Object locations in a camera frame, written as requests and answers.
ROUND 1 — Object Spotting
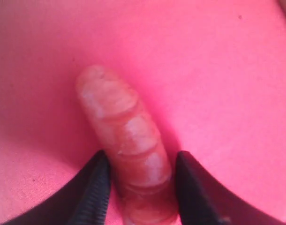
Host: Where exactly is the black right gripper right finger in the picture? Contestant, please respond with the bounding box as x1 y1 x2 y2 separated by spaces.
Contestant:
175 151 283 225

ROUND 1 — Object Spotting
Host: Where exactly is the red tablecloth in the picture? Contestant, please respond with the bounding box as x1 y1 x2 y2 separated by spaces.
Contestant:
0 0 286 223

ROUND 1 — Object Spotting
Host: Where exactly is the red grilled sausage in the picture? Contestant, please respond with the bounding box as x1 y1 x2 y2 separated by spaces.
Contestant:
76 66 178 225

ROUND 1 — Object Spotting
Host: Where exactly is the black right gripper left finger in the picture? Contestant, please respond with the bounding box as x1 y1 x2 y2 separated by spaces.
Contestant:
6 150 109 225

